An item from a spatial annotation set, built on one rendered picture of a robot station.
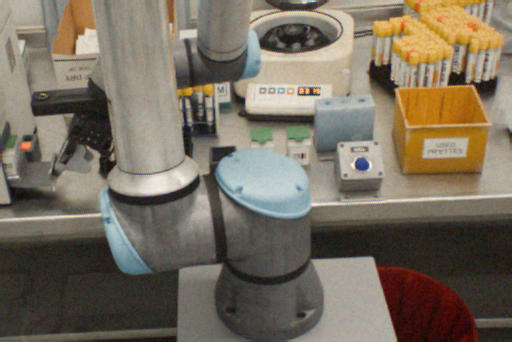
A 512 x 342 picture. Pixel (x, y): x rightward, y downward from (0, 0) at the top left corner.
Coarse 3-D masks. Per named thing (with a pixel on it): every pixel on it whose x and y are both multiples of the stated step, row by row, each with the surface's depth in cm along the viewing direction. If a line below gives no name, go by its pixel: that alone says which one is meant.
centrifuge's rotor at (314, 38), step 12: (288, 24) 173; (300, 24) 173; (264, 36) 169; (276, 36) 170; (288, 36) 167; (300, 36) 167; (312, 36) 168; (324, 36) 168; (276, 48) 165; (288, 48) 165; (300, 48) 164; (312, 48) 164
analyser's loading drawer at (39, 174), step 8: (24, 152) 147; (56, 152) 148; (24, 160) 147; (24, 168) 147; (32, 168) 148; (40, 168) 148; (48, 168) 144; (24, 176) 146; (32, 176) 146; (40, 176) 146; (48, 176) 144; (56, 176) 147; (16, 184) 144; (24, 184) 144; (32, 184) 144; (40, 184) 144; (48, 184) 144
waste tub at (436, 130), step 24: (408, 96) 150; (432, 96) 149; (456, 96) 149; (408, 120) 152; (432, 120) 152; (456, 120) 152; (480, 120) 142; (408, 144) 141; (432, 144) 140; (456, 144) 140; (480, 144) 140; (408, 168) 143; (432, 168) 143; (456, 168) 143; (480, 168) 142
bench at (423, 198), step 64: (64, 128) 166; (384, 128) 157; (64, 192) 148; (320, 192) 142; (384, 192) 140; (448, 192) 139; (0, 256) 229; (64, 256) 227; (320, 256) 218; (384, 256) 217; (448, 256) 215; (0, 320) 208; (64, 320) 206; (128, 320) 204
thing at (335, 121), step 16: (352, 96) 148; (368, 96) 148; (320, 112) 146; (336, 112) 146; (352, 112) 146; (368, 112) 146; (320, 128) 147; (336, 128) 148; (352, 128) 148; (368, 128) 148; (320, 144) 149; (336, 144) 149; (320, 160) 150
